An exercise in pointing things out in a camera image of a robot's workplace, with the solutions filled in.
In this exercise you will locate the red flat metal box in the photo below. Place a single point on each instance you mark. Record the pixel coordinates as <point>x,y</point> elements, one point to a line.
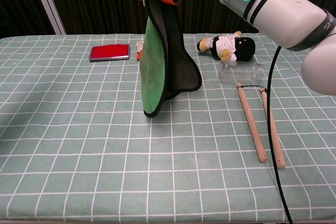
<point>109,52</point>

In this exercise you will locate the wooden stick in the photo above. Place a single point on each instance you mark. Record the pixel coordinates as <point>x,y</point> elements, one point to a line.
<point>274,134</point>
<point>252,124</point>

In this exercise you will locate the black and white plush toy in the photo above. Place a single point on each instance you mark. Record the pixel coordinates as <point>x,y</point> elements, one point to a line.
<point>236,47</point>

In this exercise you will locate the clear plastic bottle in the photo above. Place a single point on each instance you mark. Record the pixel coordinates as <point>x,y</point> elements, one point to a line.
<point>240,72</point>

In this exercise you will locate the green checked tablecloth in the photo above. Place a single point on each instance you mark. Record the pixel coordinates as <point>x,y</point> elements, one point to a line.
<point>105,142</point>

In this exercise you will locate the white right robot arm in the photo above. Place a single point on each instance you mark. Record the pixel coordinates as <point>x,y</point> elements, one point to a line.
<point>283,11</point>

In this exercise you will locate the green cloth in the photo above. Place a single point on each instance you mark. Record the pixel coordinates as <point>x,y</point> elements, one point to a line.
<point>155,64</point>

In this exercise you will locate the white and orange snack packet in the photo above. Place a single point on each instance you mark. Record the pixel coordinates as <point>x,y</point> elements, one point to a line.
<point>139,53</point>

